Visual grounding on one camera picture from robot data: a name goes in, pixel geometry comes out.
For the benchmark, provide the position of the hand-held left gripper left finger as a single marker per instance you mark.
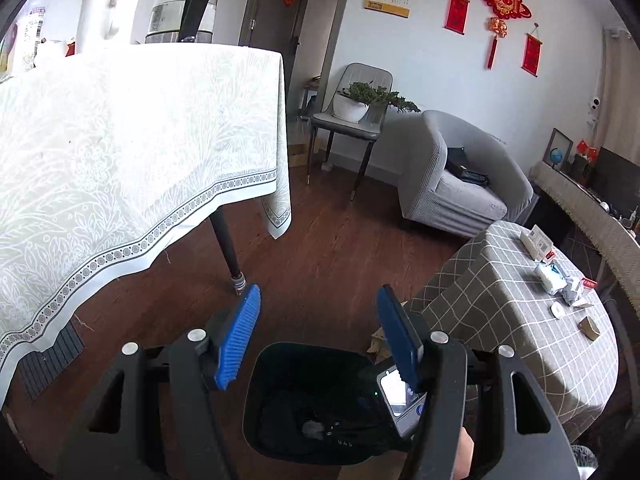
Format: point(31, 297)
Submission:
point(240, 335)

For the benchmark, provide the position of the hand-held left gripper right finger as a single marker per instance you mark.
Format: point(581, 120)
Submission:
point(397, 335)

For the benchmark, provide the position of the teal trash bin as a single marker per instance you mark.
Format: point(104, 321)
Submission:
point(300, 375)

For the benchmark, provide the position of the blue and white tissue packet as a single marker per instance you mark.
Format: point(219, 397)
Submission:
point(549, 277)

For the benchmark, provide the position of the white printed box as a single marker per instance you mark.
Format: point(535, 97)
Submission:
point(536, 242)

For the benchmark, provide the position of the clear wrapper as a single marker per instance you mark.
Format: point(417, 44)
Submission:
point(573, 291)

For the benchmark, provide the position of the small cardboard box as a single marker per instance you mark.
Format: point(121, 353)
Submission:
point(590, 328)

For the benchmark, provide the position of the person's right forearm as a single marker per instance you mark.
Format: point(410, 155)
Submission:
point(466, 455)

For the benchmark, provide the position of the cardboard scrap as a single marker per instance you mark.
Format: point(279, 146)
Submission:
point(378, 345)

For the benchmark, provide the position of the crumpled white paper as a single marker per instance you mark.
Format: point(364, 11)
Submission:
point(312, 428)

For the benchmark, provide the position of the grey armchair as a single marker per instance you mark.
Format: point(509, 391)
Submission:
point(435, 160)

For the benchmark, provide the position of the black bag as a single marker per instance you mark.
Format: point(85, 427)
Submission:
point(462, 162)

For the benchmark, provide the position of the striped door mat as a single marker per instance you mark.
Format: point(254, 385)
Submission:
point(50, 360)

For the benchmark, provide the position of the red and white pack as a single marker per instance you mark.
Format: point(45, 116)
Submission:
point(589, 284)

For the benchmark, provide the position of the grey dining chair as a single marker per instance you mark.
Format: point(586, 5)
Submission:
point(345, 126)

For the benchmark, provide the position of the beige lace cabinet cloth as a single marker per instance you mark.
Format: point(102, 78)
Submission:
point(575, 200)

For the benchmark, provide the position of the potted plant in white pot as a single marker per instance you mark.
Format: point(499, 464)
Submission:
point(350, 107)

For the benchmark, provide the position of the small globe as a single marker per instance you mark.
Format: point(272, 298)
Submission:
point(554, 156)

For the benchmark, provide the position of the red gift boxes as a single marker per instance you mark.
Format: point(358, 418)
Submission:
point(586, 150)

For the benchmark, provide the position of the black television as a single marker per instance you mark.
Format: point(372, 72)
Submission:
point(615, 175)

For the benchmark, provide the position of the red hanging scroll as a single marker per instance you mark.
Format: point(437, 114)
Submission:
point(457, 12)
point(531, 52)

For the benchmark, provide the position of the glass electric kettle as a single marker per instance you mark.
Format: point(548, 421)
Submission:
point(165, 15)

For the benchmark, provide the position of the grey door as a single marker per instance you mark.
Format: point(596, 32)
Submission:
point(265, 5)

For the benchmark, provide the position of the white jug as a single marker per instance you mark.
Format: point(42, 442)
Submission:
point(100, 10)

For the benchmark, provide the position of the labelled plastic bottle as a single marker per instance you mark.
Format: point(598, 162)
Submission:
point(32, 35)

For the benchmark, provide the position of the picture frame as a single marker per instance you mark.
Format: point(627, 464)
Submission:
point(564, 140)

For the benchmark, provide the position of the white security camera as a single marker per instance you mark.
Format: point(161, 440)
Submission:
point(594, 106)

